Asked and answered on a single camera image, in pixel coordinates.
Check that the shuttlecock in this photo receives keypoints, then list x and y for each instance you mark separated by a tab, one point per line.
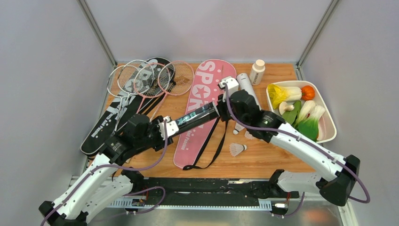
236	149
248	136
238	128

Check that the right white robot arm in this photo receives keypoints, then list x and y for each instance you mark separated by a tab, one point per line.
337	177

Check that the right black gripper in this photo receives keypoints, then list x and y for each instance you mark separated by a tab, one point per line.
220	105

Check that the mushroom toy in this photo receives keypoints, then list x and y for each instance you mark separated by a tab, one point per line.
285	107

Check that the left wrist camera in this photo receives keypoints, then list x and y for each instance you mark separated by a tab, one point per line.
168	128

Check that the yellow napa cabbage toy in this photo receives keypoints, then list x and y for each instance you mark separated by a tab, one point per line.
279	94

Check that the pink racket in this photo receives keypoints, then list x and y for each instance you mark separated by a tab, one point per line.
175	79
146	82

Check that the beige plastic bottle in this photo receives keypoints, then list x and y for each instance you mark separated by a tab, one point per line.
257	71

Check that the pink racket right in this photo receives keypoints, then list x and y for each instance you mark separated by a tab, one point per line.
175	79

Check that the orange tomato toy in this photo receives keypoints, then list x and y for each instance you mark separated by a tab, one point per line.
308	93

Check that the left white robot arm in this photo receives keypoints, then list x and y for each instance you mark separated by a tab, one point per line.
107	179

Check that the pink racket cover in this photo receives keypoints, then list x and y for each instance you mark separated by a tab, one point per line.
204	90

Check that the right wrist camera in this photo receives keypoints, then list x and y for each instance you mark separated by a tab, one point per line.
230	84

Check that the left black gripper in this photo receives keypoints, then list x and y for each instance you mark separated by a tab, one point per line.
161	144

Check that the black shuttlecock tube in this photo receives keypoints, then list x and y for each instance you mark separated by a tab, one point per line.
197	117

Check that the green leaf vegetable toy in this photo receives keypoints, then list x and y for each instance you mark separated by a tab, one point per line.
291	116

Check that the black racket cover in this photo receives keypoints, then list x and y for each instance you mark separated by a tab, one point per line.
105	125

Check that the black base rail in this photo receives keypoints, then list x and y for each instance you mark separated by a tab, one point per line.
212	192

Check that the white plastic tray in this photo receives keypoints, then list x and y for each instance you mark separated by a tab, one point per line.
327	129

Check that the bok choy toy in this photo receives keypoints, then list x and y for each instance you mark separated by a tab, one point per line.
309	127

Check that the white shuttlecock tube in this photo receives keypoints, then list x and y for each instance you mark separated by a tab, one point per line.
245	84

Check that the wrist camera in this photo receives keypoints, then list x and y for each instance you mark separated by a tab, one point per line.
168	128
230	84

